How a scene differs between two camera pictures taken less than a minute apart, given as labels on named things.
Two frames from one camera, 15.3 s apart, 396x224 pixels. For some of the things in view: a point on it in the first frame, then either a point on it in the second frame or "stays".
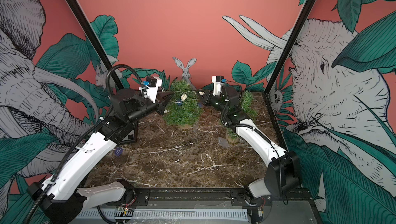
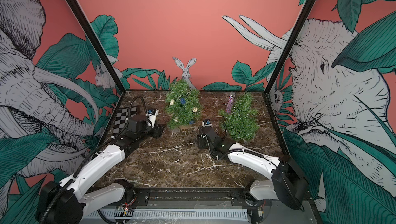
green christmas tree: [183, 107] stays
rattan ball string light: [184, 95] -> [182, 101]
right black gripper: [209, 99] -> [200, 142]
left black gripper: [162, 100] -> [158, 131]
